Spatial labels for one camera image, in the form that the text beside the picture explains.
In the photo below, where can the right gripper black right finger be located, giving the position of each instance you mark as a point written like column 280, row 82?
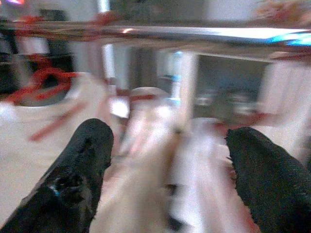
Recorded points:
column 272, row 184

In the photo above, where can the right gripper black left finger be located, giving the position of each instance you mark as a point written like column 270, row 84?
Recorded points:
column 68, row 182

